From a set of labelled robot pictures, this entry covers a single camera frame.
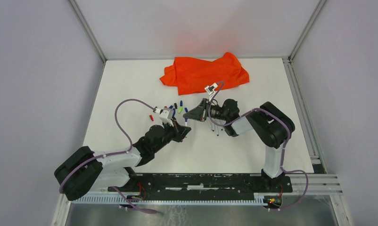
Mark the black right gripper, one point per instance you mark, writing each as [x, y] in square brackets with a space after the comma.
[198, 113]

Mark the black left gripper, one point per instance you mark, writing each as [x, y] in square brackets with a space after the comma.
[180, 132]

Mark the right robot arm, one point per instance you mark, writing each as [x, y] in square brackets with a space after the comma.
[272, 126]

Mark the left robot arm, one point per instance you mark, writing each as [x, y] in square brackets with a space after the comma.
[86, 170]

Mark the orange cloth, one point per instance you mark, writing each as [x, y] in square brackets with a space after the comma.
[191, 75]

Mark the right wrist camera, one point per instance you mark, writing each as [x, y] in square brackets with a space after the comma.
[211, 89]

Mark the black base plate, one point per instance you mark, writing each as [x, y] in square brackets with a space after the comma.
[195, 195]

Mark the aluminium frame rail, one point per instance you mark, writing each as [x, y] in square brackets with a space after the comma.
[241, 183]

